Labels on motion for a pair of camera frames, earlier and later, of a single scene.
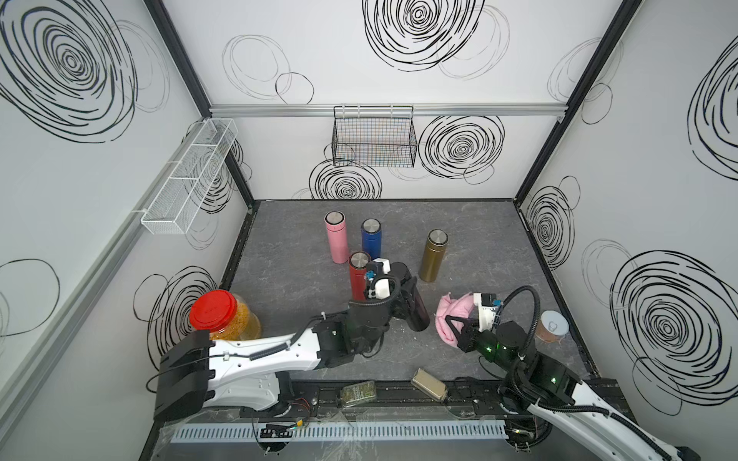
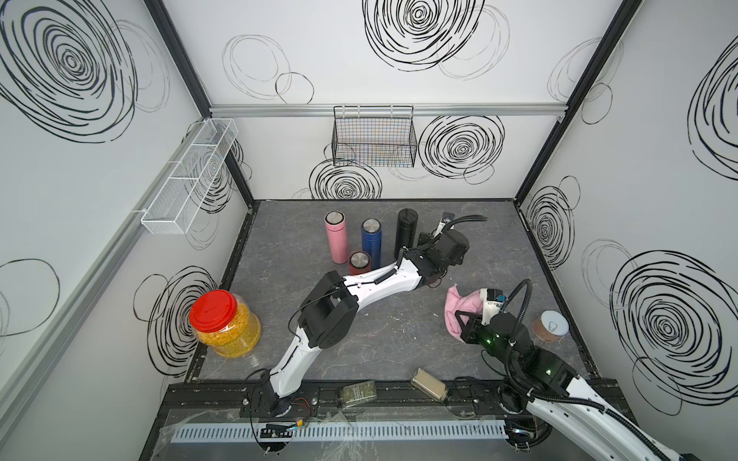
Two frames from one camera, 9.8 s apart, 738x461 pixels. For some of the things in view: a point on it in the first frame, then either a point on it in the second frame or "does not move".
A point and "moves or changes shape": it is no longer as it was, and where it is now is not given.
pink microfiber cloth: (456, 307) moves or changes shape
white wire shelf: (174, 208) does not move
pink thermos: (335, 223) does not move
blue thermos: (371, 237) does not move
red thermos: (358, 261) does not move
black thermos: (418, 313) to (405, 235)
